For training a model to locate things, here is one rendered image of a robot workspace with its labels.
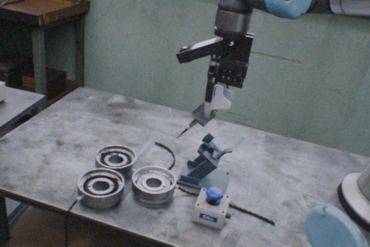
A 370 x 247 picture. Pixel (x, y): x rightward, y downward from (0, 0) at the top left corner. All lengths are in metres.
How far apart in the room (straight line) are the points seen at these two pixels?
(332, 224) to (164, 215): 0.38
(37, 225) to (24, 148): 0.25
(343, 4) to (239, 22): 0.20
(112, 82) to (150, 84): 0.30
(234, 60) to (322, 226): 0.38
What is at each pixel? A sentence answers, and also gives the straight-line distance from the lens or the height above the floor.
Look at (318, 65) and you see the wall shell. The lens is 2.38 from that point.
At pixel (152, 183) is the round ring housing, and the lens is 0.92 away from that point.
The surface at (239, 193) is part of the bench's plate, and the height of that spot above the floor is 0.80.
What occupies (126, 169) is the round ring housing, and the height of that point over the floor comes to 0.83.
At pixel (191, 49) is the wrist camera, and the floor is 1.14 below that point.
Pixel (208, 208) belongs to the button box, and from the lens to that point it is 0.83.
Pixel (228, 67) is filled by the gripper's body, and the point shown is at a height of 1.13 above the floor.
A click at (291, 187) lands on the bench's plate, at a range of 1.05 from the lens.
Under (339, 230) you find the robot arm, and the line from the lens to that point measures 0.64.
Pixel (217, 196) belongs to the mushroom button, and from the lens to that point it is 0.82.
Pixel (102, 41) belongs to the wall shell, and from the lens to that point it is 2.68.
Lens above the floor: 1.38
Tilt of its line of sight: 27 degrees down
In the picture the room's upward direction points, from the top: 8 degrees clockwise
